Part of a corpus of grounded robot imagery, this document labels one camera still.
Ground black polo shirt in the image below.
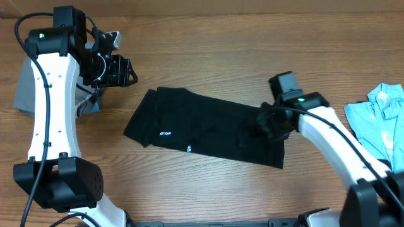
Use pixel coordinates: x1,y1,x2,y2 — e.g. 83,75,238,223
124,87,285,168

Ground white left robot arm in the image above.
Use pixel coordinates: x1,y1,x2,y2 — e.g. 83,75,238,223
13,6,138,226

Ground light blue shirt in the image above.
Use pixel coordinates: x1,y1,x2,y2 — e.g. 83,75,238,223
344,83,403,173

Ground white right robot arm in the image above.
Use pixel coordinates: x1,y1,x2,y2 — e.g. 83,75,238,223
256,71,403,227

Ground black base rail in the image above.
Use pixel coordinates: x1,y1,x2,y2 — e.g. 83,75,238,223
130,218,304,227

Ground grey folded shirt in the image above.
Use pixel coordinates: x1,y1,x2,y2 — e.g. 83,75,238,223
13,57,95,118

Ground dark garment under blue shirt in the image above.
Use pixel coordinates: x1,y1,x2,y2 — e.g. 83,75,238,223
378,159,392,172

